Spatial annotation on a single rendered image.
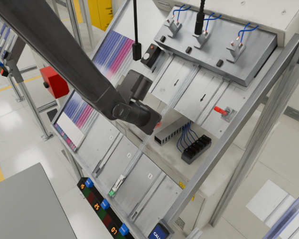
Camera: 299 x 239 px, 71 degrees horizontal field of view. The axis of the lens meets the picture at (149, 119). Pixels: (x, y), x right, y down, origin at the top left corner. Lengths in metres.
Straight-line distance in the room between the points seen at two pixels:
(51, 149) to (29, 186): 0.96
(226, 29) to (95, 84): 0.41
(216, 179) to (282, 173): 1.06
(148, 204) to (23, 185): 0.59
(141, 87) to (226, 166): 0.63
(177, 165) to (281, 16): 0.66
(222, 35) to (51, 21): 0.46
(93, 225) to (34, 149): 0.88
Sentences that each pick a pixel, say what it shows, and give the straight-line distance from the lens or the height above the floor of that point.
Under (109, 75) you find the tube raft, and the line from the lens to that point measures 0.88.
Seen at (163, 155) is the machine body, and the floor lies 0.62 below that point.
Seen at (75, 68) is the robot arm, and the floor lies 1.24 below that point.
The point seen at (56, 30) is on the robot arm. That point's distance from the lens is 0.34.
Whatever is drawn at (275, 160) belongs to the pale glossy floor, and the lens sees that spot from 2.02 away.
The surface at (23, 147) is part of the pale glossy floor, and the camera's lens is 2.12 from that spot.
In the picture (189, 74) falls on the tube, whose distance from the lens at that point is 0.68.
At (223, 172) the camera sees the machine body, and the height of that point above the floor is 0.62.
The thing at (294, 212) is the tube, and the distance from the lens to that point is 0.46.
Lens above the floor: 1.41
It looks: 43 degrees down
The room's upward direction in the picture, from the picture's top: straight up
